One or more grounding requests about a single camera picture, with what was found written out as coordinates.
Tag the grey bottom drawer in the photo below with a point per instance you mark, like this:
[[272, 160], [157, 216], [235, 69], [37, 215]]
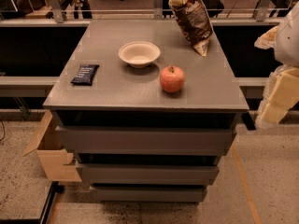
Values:
[[148, 194]]

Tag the grey drawer cabinet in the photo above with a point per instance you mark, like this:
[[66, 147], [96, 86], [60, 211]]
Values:
[[122, 96]]

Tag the grey middle drawer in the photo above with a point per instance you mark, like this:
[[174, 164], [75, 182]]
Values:
[[146, 174]]

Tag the grey drawer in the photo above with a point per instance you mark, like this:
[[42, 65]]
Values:
[[151, 141], [146, 174], [148, 194]]

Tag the brown chip bag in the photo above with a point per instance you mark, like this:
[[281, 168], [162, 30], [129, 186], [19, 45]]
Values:
[[194, 22]]

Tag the red apple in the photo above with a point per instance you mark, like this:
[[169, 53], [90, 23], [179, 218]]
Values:
[[172, 79]]

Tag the black snack bar packet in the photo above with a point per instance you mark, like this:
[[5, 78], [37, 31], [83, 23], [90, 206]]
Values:
[[85, 74]]

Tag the metal railing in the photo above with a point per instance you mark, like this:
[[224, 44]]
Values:
[[84, 11]]

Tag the grey top drawer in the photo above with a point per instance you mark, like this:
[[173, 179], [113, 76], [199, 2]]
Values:
[[151, 141]]

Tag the white paper bowl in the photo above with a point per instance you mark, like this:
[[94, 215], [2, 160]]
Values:
[[139, 54]]

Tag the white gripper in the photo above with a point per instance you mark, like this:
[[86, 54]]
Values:
[[288, 41]]

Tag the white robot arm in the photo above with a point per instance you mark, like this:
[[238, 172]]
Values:
[[281, 91]]

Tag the cardboard box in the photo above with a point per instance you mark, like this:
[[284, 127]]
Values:
[[57, 163]]

